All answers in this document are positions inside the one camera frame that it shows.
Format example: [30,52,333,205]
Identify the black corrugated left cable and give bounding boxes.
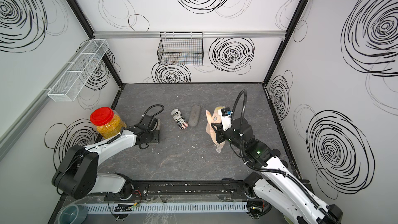
[142,104,165,119]

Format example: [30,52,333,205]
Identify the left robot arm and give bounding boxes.
[51,115,160,200]

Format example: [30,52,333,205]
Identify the black corrugated cable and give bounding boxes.
[142,104,165,119]
[231,89,343,224]

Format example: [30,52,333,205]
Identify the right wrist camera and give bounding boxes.
[218,107,233,131]

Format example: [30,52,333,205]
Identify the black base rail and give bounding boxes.
[127,178,260,202]

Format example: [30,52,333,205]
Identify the black corrugated right cable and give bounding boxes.
[231,89,343,224]

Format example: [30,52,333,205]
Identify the white wire wall shelf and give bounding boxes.
[47,39,109,102]

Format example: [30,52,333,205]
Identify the red lid jar yellow grains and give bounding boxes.
[90,107,127,139]

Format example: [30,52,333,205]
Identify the white slotted cable duct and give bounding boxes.
[83,202,249,215]

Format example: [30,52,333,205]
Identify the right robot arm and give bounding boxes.
[208,116,343,224]

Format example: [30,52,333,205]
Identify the black wire wall basket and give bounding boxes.
[157,32,204,65]

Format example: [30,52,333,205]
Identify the grey fabric oval eyeglass case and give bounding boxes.
[188,105,201,127]

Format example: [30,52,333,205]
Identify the grey rectangular eyeglass case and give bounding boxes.
[154,119,161,131]

